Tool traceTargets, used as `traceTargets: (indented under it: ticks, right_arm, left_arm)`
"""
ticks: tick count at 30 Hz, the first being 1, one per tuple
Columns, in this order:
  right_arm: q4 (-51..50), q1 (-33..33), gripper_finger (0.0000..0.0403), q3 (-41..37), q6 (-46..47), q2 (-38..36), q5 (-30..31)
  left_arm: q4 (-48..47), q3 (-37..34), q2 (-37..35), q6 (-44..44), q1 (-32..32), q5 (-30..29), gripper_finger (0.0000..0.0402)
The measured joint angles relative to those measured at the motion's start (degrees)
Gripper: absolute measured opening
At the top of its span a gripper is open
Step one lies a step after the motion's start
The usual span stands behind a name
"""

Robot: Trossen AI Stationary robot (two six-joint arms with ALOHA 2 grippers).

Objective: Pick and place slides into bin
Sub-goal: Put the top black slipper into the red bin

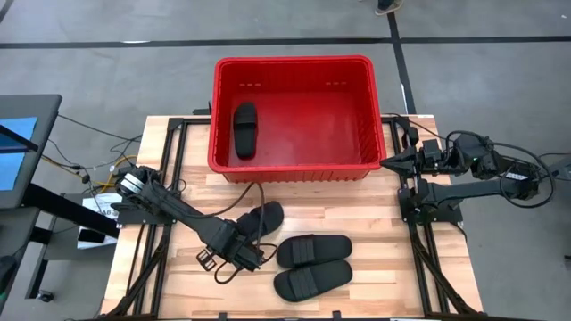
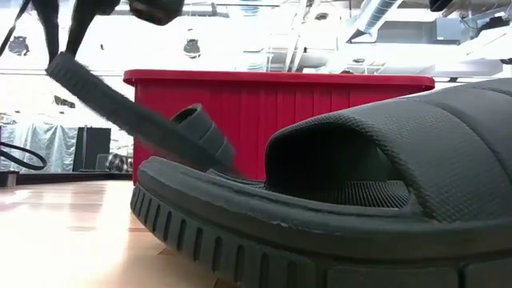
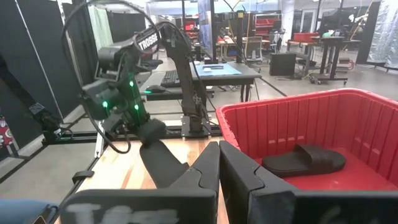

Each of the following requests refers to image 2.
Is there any red plastic bin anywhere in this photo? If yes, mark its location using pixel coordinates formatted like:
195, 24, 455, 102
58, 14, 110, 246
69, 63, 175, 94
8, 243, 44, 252
122, 69, 436, 181

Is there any black cabinet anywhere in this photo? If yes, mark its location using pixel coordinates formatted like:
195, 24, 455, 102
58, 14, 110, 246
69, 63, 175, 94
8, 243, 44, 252
72, 126, 112, 172

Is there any black rubber slide sandal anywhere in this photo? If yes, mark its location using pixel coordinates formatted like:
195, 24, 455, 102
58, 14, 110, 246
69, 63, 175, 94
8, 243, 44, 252
45, 50, 241, 177
130, 78, 512, 288

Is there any black overhead fixture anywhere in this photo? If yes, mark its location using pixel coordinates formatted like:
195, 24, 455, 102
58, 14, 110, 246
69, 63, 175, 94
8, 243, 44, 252
428, 0, 455, 11

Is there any silver round ventilation duct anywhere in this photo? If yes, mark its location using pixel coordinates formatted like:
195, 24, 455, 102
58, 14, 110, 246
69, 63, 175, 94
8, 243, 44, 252
346, 0, 401, 43

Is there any grey rectangular air duct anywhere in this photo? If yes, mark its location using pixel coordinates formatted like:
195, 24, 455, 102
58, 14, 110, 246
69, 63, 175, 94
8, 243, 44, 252
375, 18, 473, 45

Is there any grey cloth cover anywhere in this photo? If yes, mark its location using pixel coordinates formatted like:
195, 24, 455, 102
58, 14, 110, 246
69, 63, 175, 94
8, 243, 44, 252
0, 122, 79, 174

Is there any small black ceiling fixture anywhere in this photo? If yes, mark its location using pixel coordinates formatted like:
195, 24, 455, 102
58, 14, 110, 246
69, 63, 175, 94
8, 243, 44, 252
54, 94, 76, 109

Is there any black aluminium table frame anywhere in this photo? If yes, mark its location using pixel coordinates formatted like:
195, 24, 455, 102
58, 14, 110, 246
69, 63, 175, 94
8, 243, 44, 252
0, 170, 133, 188

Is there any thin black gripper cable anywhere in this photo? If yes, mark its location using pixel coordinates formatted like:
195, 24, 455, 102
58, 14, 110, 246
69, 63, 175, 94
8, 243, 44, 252
0, 0, 32, 58

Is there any black hanging ceiling light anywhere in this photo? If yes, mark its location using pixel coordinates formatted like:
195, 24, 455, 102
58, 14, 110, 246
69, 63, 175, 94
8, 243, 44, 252
7, 35, 30, 57
182, 38, 202, 60

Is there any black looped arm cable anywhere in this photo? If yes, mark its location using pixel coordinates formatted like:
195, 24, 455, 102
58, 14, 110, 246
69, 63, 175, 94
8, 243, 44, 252
0, 141, 48, 172

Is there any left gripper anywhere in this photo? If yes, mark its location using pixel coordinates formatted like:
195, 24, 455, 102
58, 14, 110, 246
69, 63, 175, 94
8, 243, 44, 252
31, 0, 185, 64

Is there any dark background equipment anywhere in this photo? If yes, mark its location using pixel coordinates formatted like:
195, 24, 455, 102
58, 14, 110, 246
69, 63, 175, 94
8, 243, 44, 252
95, 151, 134, 173

